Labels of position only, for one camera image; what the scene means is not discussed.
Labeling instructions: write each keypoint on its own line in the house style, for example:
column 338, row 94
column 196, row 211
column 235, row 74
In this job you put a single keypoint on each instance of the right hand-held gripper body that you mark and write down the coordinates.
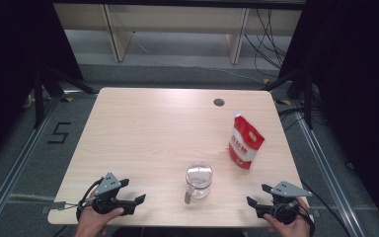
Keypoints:
column 289, row 190

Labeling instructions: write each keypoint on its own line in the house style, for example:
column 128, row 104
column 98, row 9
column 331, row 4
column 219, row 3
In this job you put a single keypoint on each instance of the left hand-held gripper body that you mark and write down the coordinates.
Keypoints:
column 110, row 185

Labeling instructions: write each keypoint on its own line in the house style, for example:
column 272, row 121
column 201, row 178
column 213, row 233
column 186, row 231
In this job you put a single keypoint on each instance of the red and white spout pouch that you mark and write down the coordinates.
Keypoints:
column 245, row 144

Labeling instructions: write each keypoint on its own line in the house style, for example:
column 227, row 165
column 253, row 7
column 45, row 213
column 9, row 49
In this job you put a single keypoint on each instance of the clear glass jar with lid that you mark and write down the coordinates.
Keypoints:
column 199, row 180

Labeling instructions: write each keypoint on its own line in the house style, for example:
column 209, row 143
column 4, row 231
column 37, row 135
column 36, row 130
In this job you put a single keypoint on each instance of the person's right hand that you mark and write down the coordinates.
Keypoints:
column 289, row 230

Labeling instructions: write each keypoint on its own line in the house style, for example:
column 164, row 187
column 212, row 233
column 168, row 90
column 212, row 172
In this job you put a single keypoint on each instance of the person's left hand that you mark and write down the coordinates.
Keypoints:
column 93, row 223

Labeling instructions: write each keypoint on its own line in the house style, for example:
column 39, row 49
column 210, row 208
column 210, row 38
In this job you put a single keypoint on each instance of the grey tape piece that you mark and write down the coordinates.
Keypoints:
column 57, row 206

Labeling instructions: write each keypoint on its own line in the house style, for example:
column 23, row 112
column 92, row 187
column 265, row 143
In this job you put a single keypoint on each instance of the yellow black floor tape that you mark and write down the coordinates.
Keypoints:
column 283, row 102
column 67, row 99
column 266, row 81

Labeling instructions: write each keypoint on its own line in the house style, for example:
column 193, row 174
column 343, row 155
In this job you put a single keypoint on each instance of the black metal stand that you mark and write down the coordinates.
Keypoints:
column 38, row 98
column 307, row 102

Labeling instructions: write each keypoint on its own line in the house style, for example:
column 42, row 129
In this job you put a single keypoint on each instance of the grey round table grommet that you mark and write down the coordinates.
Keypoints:
column 219, row 102

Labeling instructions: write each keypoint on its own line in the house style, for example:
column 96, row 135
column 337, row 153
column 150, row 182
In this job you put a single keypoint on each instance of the black curtain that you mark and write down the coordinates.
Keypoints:
column 6, row 65
column 358, row 82

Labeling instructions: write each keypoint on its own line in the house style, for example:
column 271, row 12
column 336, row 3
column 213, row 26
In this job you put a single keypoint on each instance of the light wooden shelf unit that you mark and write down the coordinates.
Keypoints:
column 177, row 18

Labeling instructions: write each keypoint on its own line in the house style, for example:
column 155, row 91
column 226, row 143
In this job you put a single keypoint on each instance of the aluminium floor rail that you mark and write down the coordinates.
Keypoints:
column 325, row 171
column 16, row 168

